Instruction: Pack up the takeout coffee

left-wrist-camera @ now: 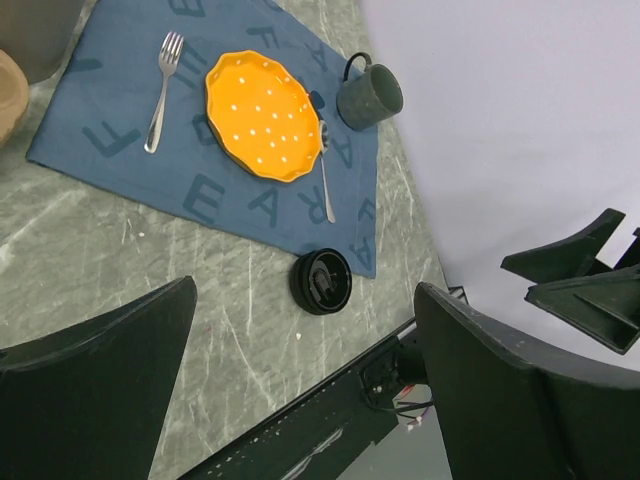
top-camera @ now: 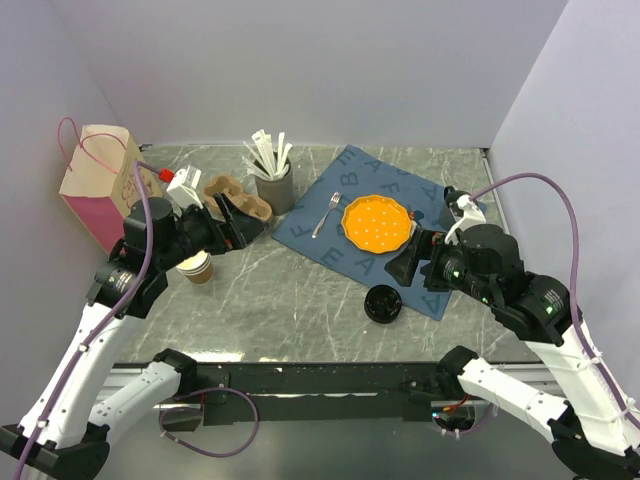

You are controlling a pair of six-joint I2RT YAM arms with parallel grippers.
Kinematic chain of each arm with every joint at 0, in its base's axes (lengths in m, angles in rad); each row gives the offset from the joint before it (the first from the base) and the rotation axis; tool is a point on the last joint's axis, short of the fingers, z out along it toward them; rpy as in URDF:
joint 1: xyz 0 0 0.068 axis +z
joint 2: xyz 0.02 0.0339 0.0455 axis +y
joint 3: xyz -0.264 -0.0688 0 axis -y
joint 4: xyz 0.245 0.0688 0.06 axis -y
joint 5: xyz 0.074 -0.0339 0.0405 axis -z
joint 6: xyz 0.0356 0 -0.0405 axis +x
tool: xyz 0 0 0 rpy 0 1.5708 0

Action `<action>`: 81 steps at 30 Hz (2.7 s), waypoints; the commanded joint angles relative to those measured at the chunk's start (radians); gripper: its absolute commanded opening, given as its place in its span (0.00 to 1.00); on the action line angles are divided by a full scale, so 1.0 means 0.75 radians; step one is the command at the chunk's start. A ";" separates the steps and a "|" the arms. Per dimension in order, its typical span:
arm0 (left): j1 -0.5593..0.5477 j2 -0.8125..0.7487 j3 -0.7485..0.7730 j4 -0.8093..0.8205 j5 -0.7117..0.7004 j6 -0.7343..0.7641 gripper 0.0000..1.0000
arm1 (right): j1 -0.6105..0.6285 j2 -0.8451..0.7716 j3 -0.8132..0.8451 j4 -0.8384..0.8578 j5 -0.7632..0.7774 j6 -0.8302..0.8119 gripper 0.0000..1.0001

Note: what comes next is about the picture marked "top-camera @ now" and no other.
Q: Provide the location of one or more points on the brown pulp cup carrier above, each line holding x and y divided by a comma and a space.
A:
250, 204

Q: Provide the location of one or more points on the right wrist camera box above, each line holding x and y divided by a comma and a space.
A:
466, 214

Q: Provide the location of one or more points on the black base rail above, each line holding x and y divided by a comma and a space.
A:
242, 392

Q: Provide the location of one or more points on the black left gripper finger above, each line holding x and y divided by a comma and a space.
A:
244, 230
227, 210

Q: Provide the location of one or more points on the silver fork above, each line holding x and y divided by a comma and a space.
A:
333, 203

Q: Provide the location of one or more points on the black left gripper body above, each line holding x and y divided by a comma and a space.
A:
200, 232

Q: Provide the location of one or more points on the grey utensil holder cup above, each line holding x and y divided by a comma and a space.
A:
279, 194

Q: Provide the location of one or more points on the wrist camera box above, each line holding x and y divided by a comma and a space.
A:
466, 214
183, 187

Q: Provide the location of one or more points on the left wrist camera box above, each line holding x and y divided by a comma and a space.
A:
183, 187

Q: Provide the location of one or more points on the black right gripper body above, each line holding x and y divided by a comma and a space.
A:
444, 269

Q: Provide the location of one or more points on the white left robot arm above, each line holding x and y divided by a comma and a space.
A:
68, 433

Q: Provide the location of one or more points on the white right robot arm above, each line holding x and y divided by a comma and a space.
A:
586, 427

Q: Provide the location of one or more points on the black lid stack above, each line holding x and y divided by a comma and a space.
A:
382, 304

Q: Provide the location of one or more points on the dark green mug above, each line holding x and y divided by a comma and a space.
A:
449, 213

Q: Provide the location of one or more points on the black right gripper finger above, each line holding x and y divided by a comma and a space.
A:
423, 244
402, 268

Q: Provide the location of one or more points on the pink kraft paper bag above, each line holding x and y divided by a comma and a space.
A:
99, 184

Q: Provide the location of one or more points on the brown paper cups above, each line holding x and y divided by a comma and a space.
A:
198, 269

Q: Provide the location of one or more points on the orange dotted plate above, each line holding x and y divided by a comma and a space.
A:
377, 224

